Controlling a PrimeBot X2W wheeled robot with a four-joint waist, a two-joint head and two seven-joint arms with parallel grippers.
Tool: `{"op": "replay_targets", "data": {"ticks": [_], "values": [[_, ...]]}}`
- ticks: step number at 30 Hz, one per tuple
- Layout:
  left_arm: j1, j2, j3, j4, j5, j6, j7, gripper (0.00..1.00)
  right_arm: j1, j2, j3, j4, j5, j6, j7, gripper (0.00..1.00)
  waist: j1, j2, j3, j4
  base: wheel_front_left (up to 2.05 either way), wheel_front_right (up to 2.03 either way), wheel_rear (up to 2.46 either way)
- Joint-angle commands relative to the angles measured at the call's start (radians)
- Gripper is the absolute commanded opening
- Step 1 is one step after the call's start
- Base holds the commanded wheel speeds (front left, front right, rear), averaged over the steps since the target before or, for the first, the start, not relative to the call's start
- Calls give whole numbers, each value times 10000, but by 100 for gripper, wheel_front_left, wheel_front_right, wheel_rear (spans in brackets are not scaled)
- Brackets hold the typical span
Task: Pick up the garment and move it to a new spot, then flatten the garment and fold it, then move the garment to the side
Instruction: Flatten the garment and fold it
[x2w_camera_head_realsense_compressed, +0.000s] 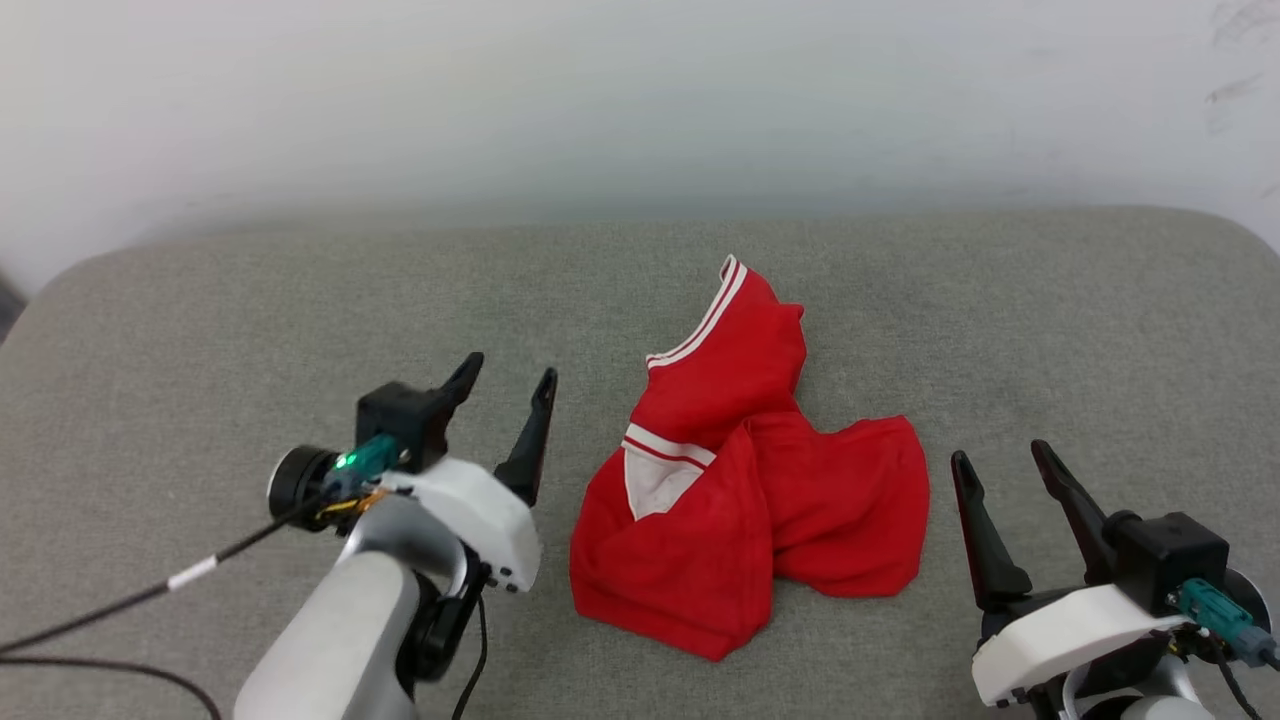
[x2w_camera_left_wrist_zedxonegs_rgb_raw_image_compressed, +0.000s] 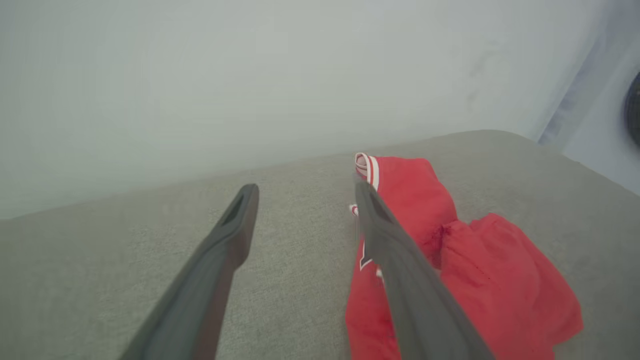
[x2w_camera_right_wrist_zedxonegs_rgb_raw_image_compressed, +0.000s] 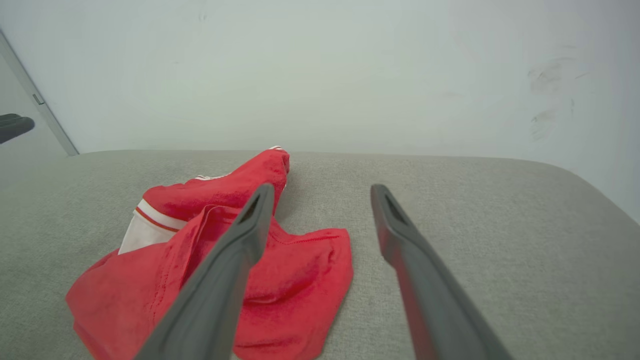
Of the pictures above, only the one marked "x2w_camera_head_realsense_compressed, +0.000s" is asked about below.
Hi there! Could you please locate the black cable with teal plug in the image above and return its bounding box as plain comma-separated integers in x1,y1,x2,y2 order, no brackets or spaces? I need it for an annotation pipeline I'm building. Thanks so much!
1175,578,1280,720

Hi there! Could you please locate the black cable with green plug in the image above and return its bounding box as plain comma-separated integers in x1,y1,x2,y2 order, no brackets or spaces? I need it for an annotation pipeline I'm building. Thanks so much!
0,434,403,657

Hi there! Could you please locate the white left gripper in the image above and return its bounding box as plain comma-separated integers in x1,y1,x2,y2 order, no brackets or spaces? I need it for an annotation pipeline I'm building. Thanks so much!
378,352,560,594

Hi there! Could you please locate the red garment with white trim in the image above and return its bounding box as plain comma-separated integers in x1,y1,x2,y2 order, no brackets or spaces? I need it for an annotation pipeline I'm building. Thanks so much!
569,254,931,663

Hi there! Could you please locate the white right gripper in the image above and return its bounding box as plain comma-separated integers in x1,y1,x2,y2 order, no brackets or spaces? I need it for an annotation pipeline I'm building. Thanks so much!
950,439,1191,709

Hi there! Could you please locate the thin black cable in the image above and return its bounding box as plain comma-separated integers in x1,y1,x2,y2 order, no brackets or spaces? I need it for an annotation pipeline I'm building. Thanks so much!
0,655,223,720
452,590,489,720

